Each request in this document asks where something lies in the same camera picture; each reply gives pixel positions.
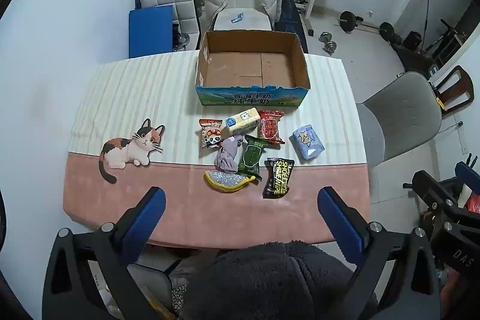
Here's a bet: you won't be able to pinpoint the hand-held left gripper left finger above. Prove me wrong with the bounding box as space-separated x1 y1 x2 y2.
42 186 177 320

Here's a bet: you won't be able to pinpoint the black snack packet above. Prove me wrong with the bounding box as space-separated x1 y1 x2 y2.
262 157 296 199

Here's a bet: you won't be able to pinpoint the green snack packet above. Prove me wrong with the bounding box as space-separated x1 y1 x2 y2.
237 134 271 181

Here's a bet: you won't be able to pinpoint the cardboard box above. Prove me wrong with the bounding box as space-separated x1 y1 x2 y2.
195 29 311 107

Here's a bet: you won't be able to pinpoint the dark fuzzy clothing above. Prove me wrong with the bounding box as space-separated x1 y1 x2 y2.
184 239 376 320

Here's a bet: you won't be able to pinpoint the brown wooden chair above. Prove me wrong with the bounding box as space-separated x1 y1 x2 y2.
435 65 475 118

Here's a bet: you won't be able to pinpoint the red snack packet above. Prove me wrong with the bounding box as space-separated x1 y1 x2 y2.
258 110 286 145

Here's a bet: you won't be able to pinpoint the chrome weight plates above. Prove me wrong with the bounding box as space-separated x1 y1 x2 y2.
172 31 192 51

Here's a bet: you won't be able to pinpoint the grey fabric chair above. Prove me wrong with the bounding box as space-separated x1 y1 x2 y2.
356 71 443 167

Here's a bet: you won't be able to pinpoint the yellow-edged silver pouch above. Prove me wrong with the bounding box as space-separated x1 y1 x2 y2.
203 170 256 193

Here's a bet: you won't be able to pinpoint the panda print snack packet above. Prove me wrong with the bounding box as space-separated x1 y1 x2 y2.
199 118 224 149

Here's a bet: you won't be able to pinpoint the dark blue weight bench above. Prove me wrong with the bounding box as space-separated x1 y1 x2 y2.
275 0 309 54

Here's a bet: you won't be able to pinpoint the blue board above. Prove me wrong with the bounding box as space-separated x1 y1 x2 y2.
128 4 175 59

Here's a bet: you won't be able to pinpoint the short barbell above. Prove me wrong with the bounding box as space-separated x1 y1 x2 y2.
337 10 395 41

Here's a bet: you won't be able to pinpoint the black exercise machine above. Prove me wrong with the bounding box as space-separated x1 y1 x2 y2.
390 18 469 73

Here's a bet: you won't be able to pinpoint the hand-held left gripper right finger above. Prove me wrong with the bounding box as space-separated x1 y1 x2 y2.
317 186 441 320

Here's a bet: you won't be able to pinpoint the white padded chair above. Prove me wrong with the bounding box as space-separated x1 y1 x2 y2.
212 7 272 32

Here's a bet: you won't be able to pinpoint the cream biscuit packet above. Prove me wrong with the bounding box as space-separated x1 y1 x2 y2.
224 107 261 137

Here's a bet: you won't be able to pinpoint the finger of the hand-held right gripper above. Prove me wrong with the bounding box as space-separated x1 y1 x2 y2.
403 170 462 211
455 160 480 190

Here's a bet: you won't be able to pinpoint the red bag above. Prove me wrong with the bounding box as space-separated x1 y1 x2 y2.
465 193 480 214

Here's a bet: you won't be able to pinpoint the thin black pole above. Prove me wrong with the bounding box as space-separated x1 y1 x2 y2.
424 0 432 47

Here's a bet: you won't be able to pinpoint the blue tissue pack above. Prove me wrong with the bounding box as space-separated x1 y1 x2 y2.
292 124 325 160

